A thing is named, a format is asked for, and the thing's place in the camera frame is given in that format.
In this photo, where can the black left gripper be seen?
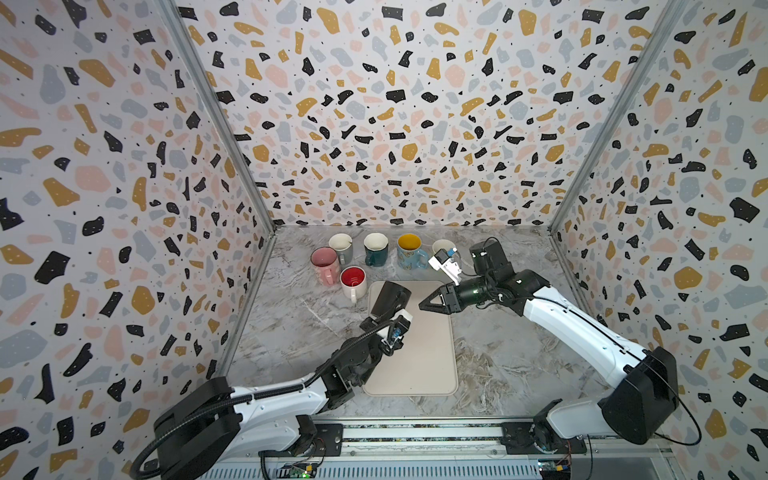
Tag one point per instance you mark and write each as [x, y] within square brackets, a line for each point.
[395, 347]

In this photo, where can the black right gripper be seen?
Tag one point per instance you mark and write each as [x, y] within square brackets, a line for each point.
[458, 297]

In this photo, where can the black mug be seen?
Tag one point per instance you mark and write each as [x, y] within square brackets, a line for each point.
[392, 298]

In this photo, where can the light green mug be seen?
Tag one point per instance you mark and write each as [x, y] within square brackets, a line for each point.
[444, 248]

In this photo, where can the blue butterfly mug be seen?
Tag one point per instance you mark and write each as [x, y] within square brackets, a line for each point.
[410, 253]

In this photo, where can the white mug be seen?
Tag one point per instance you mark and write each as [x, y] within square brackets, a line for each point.
[354, 283]

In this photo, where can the dark green mug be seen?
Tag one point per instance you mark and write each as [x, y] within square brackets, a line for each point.
[376, 247]

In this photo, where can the pink mug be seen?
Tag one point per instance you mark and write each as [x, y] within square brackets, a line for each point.
[326, 264]

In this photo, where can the grey mug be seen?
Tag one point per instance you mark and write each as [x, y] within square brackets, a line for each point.
[342, 244]

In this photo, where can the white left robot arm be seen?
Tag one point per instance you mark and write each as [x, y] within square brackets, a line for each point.
[217, 420]

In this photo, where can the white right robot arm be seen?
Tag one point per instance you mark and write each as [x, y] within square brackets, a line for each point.
[643, 382]

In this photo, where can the cream plastic tray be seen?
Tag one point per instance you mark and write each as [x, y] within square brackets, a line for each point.
[426, 364]

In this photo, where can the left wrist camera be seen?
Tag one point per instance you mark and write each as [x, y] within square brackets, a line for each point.
[399, 330]

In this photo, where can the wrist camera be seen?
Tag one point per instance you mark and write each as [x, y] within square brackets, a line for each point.
[444, 260]
[399, 330]

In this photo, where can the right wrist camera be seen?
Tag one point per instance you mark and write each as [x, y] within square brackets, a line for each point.
[444, 260]

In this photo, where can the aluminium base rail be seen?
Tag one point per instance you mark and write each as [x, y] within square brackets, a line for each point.
[434, 448]

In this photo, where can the metal left corner post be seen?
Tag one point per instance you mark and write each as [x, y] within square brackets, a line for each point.
[169, 12]

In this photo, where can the metal corner post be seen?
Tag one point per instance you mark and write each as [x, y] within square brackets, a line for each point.
[662, 30]
[169, 12]

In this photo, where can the metal right corner post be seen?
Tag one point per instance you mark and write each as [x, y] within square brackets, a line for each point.
[662, 30]

